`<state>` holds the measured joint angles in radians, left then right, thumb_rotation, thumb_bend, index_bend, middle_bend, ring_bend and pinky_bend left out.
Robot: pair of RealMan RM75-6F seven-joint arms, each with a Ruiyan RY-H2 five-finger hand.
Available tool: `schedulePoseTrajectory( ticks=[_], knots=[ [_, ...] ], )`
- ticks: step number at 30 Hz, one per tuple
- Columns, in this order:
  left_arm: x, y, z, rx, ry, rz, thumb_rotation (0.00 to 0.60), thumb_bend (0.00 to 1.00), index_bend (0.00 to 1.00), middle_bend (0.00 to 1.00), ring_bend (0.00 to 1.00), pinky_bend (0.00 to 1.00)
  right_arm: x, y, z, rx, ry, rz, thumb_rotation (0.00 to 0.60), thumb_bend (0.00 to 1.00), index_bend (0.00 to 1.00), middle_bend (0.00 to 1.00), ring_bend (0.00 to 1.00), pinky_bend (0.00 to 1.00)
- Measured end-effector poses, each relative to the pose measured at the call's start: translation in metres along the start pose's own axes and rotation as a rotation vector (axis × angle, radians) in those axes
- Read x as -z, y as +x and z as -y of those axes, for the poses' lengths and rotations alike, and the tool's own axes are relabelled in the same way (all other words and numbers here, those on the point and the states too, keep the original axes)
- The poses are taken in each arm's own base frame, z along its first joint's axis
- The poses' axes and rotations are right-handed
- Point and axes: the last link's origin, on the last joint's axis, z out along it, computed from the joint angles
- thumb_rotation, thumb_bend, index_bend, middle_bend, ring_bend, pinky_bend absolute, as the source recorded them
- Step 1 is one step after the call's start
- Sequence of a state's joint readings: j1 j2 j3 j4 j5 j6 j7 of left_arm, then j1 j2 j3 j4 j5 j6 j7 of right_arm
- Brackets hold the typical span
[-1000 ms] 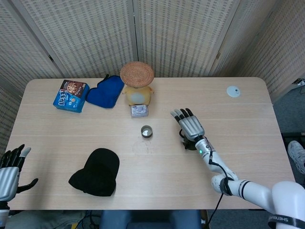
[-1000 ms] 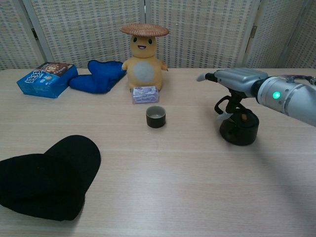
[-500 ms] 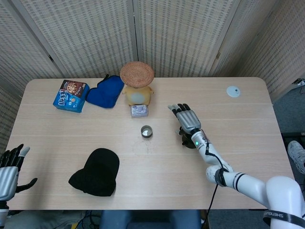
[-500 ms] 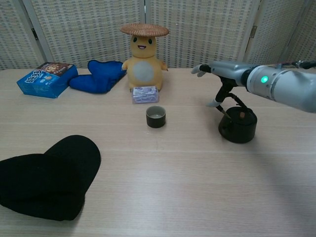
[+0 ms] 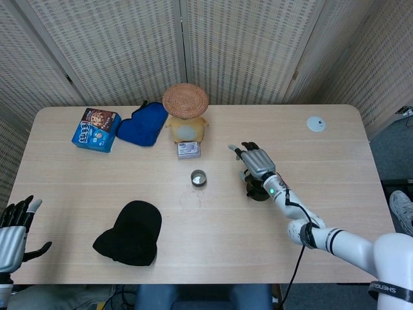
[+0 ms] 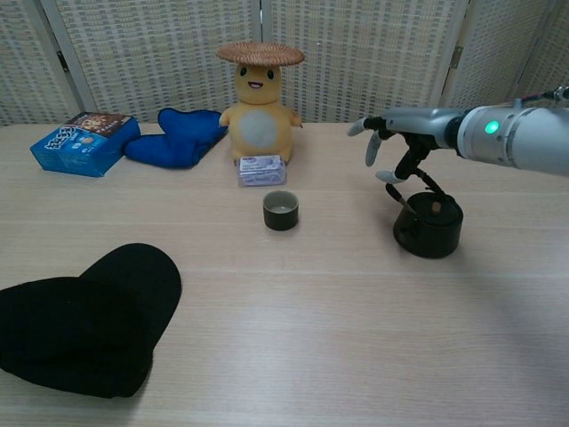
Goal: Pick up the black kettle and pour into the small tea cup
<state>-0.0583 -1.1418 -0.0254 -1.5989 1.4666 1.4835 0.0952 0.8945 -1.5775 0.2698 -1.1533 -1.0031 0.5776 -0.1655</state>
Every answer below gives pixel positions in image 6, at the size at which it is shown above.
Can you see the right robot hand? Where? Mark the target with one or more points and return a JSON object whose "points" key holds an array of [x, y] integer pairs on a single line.
{"points": [[422, 126]]}

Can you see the black teapot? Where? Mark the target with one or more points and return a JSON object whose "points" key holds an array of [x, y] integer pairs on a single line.
{"points": [[433, 236]]}

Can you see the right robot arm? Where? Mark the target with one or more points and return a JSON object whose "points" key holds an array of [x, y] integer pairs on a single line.
{"points": [[524, 138]]}

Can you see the small metal cup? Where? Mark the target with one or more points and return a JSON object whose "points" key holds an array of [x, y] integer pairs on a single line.
{"points": [[280, 218]]}

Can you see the yellow plush toy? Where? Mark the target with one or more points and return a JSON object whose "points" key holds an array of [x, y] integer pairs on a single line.
{"points": [[260, 129]]}

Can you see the small purple tissue pack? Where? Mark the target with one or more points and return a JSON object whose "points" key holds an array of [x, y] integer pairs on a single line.
{"points": [[261, 171]]}

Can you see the woven straw hat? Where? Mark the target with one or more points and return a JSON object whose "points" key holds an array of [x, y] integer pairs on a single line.
{"points": [[260, 53]]}

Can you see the blue cloth pouch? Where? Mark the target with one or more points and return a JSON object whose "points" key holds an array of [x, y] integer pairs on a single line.
{"points": [[178, 138]]}

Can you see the woven folding screen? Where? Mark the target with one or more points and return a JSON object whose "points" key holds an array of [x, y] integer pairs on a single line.
{"points": [[155, 53]]}

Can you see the blue cookie box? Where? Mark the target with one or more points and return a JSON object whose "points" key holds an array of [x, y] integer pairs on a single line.
{"points": [[80, 147]]}

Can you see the black knit hat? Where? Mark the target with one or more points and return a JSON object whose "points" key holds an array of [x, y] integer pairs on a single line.
{"points": [[89, 320]]}

